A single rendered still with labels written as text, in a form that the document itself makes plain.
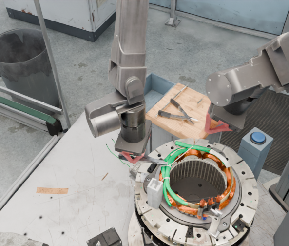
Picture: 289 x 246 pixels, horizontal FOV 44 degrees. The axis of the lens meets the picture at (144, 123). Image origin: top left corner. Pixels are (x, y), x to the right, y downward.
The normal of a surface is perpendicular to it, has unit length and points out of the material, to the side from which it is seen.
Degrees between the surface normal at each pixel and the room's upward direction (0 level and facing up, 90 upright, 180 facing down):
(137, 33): 67
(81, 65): 0
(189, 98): 0
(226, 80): 77
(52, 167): 0
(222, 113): 22
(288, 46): 98
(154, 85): 90
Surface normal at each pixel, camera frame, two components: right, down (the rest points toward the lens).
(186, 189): -0.02, -0.66
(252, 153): -0.73, 0.52
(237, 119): 0.33, -0.52
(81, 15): -0.45, 0.67
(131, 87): 0.41, 0.42
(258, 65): 0.46, -0.26
